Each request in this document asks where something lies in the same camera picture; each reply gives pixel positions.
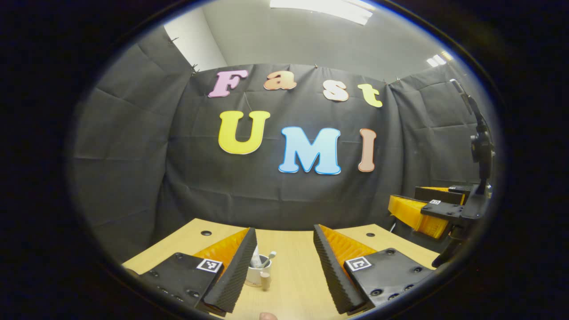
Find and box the wooden desktop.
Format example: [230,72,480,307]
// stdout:
[121,217,441,320]

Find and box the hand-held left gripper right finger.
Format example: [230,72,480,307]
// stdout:
[313,224,434,316]

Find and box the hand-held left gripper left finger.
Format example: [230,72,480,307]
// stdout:
[138,227,258,314]

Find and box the small ceiling light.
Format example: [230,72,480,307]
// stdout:
[426,52,453,68]

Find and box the white cup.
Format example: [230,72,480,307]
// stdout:
[244,253,273,292]

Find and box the long ceiling light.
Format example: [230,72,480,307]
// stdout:
[269,0,374,26]

